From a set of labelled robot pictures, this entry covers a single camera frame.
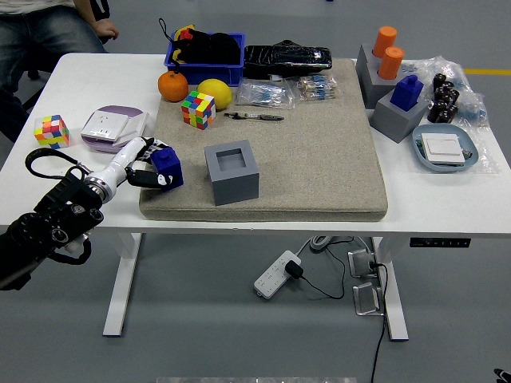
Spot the person's hand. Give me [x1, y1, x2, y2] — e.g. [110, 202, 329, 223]
[92, 18, 120, 41]

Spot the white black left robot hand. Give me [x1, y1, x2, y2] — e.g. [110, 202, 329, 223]
[95, 136, 180, 197]

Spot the blue seal stamp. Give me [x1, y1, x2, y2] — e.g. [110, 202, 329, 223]
[150, 146, 184, 192]
[390, 74, 424, 112]

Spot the grey square seal holder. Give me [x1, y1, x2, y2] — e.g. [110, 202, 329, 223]
[369, 88, 432, 144]
[204, 139, 260, 207]

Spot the purple white tray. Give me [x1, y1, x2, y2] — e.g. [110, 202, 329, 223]
[80, 105, 149, 155]

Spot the person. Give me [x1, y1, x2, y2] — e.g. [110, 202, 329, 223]
[0, 0, 120, 143]

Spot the pastel colour puzzle cube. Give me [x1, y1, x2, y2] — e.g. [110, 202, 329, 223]
[33, 115, 70, 152]

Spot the yellow red toy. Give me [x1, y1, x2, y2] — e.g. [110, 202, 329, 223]
[172, 24, 196, 65]

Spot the orange mandarin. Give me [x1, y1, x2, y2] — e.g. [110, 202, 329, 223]
[157, 70, 189, 103]

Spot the bright colour puzzle cube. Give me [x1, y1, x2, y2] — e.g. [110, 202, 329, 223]
[180, 90, 217, 131]

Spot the blue plastic bin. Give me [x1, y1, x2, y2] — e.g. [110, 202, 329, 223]
[164, 31, 246, 88]

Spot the yellow lemon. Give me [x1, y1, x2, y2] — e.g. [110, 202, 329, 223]
[196, 78, 233, 111]

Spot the white table leg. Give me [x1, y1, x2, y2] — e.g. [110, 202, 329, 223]
[370, 236, 410, 342]
[102, 232, 144, 338]

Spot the black pen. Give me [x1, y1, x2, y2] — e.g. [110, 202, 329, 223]
[223, 112, 285, 122]

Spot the black table control panel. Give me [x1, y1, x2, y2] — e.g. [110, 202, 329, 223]
[409, 237, 471, 248]

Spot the bag of blue resistors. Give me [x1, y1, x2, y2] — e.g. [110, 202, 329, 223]
[235, 77, 296, 110]

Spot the black wrapped package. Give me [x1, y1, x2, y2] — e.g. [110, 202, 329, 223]
[242, 38, 333, 80]

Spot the grey-brown mat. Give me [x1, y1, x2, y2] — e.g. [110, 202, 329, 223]
[138, 58, 389, 223]

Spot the white power strip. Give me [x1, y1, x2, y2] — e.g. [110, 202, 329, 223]
[253, 250, 303, 300]

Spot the black plug adapter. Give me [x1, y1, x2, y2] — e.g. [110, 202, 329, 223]
[283, 259, 304, 280]

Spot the bag of brown resistors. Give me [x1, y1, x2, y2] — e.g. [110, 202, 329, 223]
[295, 73, 343, 103]

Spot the light blue plate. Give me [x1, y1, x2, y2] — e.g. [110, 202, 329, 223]
[410, 122, 479, 173]

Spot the flat clear plastic bag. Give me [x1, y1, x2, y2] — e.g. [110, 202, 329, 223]
[410, 123, 500, 175]

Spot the grey two-hole holder block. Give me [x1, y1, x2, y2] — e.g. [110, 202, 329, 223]
[355, 42, 404, 109]

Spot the clear bag with blue parts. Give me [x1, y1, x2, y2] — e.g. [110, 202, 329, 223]
[401, 55, 490, 128]

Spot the orange cylinder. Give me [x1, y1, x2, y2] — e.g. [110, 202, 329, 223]
[377, 45, 406, 81]
[371, 26, 398, 59]

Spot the black capacitors cluster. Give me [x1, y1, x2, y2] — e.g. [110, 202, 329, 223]
[426, 73, 460, 124]

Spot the white wall socket panel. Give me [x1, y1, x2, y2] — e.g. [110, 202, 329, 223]
[81, 110, 129, 141]

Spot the black pouch with strap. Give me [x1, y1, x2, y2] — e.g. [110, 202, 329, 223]
[158, 18, 242, 65]

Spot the long black power cable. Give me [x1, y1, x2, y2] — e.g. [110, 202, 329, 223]
[369, 261, 389, 383]

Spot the silver metal bracket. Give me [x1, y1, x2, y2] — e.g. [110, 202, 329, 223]
[347, 247, 380, 279]
[352, 282, 385, 317]

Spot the thin black adapter cord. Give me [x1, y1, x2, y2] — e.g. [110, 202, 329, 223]
[299, 239, 347, 300]

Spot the white coiled cable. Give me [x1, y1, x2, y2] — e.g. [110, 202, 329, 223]
[297, 235, 374, 256]

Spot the white switch panel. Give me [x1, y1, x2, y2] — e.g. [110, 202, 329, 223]
[421, 132, 466, 164]

